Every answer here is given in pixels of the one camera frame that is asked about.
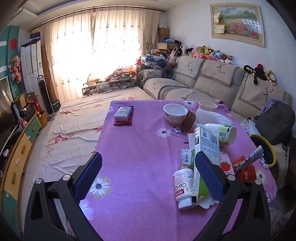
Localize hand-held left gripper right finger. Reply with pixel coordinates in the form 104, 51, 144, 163
195, 151, 271, 241

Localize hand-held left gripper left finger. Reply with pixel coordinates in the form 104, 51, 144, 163
24, 152, 104, 241

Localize pink strawberry milk carton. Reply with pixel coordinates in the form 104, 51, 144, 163
217, 148, 235, 175

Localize white supplement bottle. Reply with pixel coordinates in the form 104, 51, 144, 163
173, 169, 195, 210

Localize green white drink bottle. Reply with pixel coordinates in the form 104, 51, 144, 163
180, 149, 196, 172

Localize long green white carton box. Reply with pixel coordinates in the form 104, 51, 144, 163
191, 126, 220, 205

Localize green white yogurt cup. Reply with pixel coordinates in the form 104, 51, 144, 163
203, 123, 237, 145

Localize yellow rimmed black trash bin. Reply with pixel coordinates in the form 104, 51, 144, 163
248, 134, 277, 168

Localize white scalloped paper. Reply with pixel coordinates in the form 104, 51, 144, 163
193, 193, 220, 208

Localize red snack packet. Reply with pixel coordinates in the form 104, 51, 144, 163
231, 156, 257, 183

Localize white floral floor sheet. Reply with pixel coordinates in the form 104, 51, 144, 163
35, 87, 158, 183

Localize white squeezed tube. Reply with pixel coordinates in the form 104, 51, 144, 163
240, 146, 264, 172

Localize purple floral tablecloth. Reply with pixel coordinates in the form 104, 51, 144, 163
80, 100, 278, 241

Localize dark red book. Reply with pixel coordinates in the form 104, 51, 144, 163
113, 113, 134, 127

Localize white paper sheets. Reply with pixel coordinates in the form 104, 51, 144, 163
240, 118, 257, 137

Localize white paper cup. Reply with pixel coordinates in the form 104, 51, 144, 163
199, 100, 218, 112

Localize white paper bowl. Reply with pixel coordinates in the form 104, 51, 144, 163
163, 103, 188, 124

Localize brown wicker basket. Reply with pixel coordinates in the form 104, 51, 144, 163
37, 111, 48, 129

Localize blue card box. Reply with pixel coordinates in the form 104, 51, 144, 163
114, 106, 134, 121

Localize yellow green drawer cabinet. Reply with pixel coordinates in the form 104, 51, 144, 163
0, 111, 42, 232

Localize grey backpack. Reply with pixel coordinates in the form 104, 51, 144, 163
254, 100, 293, 145

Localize long framed mirror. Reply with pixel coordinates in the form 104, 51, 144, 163
83, 79, 137, 97

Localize black white tower fan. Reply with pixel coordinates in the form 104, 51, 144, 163
37, 75, 55, 121

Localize beige sofa with deer covers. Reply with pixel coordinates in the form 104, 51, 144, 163
137, 54, 296, 186

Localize purple plush toy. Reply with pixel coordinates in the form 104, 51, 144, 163
261, 98, 277, 112

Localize boxes on cabinet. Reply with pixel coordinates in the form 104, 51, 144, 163
10, 91, 44, 121

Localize flat screen television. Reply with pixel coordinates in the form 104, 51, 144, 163
0, 76, 20, 132

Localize grey neck pillow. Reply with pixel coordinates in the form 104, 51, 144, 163
161, 67, 174, 78

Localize black plush toy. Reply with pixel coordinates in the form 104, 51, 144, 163
243, 64, 270, 85

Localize yellow lion plush toy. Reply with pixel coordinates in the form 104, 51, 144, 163
266, 70, 277, 86

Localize row of plush toys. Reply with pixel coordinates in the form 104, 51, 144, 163
170, 45, 234, 65

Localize cream embroidered curtain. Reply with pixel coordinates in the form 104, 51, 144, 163
40, 7, 161, 102

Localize white standing air conditioner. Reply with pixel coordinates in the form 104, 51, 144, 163
20, 38, 44, 93

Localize blue star print bag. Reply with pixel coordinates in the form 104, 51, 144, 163
141, 55, 166, 67

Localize pink flower wreath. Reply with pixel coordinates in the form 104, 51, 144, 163
8, 54, 23, 83

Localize stack of cardboard boxes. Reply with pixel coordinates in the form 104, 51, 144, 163
157, 27, 171, 50

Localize framed flower painting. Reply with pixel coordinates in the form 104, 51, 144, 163
210, 3, 266, 48

